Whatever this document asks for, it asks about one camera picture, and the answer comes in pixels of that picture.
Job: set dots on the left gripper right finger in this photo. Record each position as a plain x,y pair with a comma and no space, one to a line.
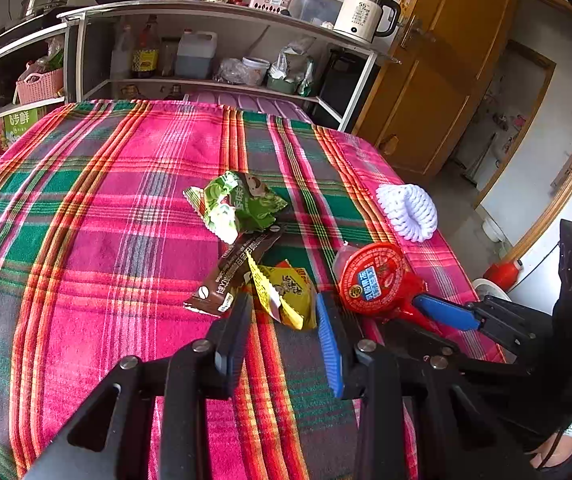
357,368

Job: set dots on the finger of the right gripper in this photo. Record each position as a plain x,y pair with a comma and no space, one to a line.
398,347
517,328

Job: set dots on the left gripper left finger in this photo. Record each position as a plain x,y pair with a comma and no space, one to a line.
206,369

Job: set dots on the brown chocolate bar wrapper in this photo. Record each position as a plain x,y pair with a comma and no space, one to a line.
217,292

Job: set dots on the small yellow snack packet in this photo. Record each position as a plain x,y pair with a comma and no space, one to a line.
286,293

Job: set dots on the white foam fruit net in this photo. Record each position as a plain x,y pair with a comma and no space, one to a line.
409,209

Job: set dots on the green pea snack bag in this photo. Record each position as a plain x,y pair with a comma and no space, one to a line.
235,203

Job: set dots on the white trash bin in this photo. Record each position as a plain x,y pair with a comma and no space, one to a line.
484,287

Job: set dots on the person's right hand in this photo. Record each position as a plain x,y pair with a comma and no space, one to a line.
560,461

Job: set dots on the silver refrigerator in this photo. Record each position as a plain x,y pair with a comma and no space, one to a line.
543,266

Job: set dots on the plaid pink green tablecloth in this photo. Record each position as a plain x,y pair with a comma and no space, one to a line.
99,249

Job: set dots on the pink storage bin lid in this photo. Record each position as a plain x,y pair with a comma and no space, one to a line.
243,101

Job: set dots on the white round tub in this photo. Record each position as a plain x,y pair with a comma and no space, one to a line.
256,69

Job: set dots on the green milk carton box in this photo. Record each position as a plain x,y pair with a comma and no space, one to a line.
16,124

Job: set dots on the clear plastic bottle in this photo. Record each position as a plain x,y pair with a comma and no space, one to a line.
121,56

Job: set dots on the white vinegar jug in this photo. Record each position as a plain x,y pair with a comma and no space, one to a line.
194,55

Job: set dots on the soy sauce bottle yellow label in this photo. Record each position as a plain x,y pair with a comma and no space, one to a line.
146,51

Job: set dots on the wooden door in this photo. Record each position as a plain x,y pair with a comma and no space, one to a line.
422,101

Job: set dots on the pink plastic basket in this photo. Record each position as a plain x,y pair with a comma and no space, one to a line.
40,86

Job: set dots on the white metal shelf rack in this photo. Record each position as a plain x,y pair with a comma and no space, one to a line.
241,31

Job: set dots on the white electric kettle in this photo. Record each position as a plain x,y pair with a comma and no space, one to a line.
360,19

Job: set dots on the clear plastic storage container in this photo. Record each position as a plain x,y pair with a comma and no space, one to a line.
316,12

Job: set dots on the pink utensil holder box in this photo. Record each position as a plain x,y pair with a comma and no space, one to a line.
271,6

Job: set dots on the black induction cooktop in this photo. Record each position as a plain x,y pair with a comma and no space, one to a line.
39,22

